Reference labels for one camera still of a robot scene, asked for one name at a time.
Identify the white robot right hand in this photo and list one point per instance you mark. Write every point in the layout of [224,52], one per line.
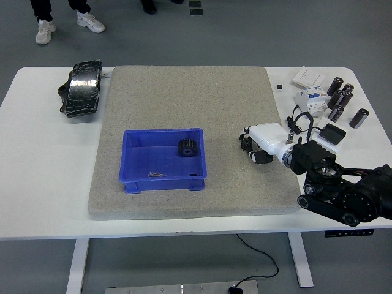
[269,137]

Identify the small black gear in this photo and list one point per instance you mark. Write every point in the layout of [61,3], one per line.
[245,145]

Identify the large black gear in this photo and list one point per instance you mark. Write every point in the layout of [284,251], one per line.
[186,148]

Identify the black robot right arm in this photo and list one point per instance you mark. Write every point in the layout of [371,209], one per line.
[312,156]

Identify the blue plastic box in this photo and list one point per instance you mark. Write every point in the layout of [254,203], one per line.
[153,162]

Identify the small black cube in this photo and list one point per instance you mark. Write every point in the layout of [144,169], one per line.
[280,86]

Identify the white circuit breaker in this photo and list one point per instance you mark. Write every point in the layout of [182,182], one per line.
[309,99]

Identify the black power adapter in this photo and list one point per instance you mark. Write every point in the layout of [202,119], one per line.
[332,133]

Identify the dark cylindrical capacitor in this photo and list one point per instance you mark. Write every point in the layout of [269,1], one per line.
[336,112]
[334,99]
[348,87]
[346,98]
[359,118]
[335,86]

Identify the grey-brown foam mat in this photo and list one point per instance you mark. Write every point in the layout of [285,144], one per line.
[190,101]

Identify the small metal screws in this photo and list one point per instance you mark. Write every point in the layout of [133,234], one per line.
[156,174]

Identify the black table control panel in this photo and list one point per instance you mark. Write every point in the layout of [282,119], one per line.
[349,233]

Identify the white table leg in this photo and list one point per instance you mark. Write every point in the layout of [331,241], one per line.
[77,266]
[301,260]

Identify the black floor tile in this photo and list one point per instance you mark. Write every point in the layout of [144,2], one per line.
[196,11]
[194,3]

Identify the black floor plug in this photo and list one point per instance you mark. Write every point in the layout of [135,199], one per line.
[235,290]

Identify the person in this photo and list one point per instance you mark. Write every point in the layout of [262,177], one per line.
[148,7]
[46,30]

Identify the grey metal floor plate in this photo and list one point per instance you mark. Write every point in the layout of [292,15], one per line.
[153,289]

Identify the black tape-wrapped device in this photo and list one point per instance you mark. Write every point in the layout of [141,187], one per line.
[82,88]

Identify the white wall switch panel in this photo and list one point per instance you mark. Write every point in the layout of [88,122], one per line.
[308,76]

